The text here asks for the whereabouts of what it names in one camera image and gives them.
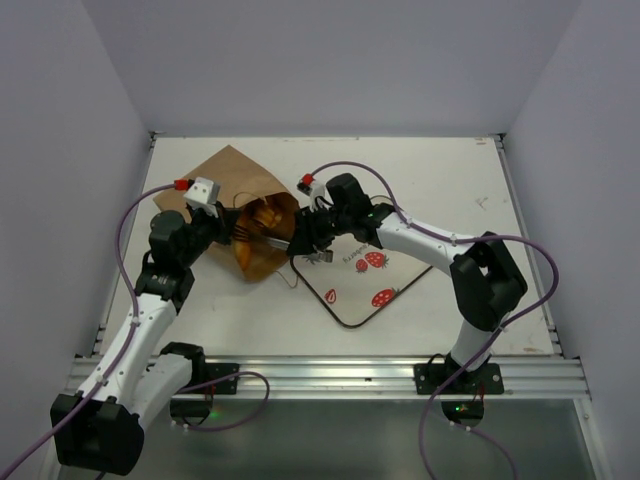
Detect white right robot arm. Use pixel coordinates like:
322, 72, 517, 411
287, 173, 528, 393

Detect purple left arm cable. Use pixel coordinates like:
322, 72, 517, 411
0, 179, 271, 480

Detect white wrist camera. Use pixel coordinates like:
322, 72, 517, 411
183, 177, 220, 217
296, 173, 326, 211

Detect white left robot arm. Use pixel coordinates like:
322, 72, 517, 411
50, 208, 243, 476

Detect long orange fake baguette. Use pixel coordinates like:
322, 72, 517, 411
232, 234, 256, 271

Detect brown paper bag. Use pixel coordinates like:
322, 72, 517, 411
184, 145, 299, 283

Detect metal tongs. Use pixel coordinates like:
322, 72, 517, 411
231, 225, 334, 263

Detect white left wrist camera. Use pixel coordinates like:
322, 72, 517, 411
183, 177, 220, 217

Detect strawberry pattern tray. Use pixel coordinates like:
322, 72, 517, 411
290, 234, 433, 330

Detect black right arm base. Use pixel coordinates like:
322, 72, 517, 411
413, 353, 505, 427

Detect aluminium front frame rail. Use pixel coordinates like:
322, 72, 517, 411
207, 356, 590, 401

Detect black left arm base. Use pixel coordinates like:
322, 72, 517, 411
160, 362, 240, 426

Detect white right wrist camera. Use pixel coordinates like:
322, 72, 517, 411
296, 173, 326, 211

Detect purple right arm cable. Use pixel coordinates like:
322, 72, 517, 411
312, 160, 559, 480

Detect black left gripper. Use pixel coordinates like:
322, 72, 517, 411
178, 200, 241, 267

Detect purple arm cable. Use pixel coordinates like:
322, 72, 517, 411
312, 160, 559, 480
0, 179, 271, 480

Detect round yellow fake pastry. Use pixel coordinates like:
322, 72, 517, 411
247, 196, 287, 233

